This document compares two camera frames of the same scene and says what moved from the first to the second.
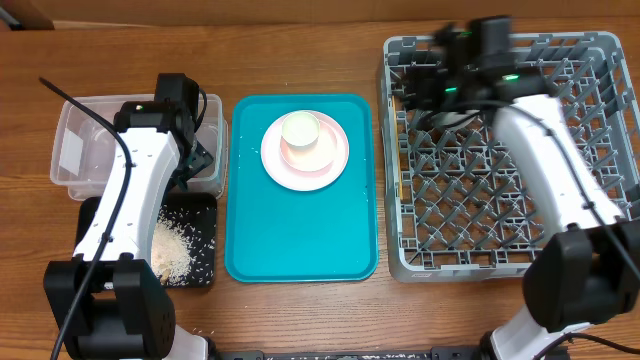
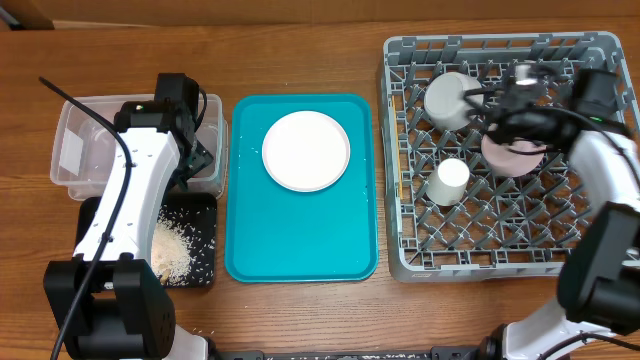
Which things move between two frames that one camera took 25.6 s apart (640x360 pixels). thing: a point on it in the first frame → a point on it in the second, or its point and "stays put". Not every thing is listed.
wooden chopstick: (400, 175) stays put
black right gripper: (416, 89) → (515, 96)
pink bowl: (315, 158) → (510, 163)
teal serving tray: (277, 234) stays put
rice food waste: (183, 245) stays put
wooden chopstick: (395, 125) stays put
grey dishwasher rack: (456, 205) stays put
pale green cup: (300, 130) → (450, 182)
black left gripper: (201, 158) stays put
